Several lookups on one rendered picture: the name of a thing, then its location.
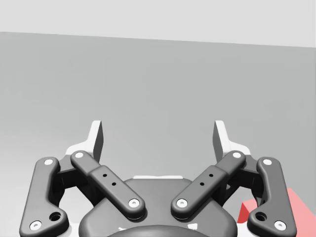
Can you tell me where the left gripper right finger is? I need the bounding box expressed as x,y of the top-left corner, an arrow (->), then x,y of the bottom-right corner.
170,120 -> 298,237

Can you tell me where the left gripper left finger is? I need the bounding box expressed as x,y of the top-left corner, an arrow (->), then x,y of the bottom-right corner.
19,120 -> 146,237

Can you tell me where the pink cube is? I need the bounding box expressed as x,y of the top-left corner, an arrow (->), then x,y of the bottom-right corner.
237,187 -> 316,237

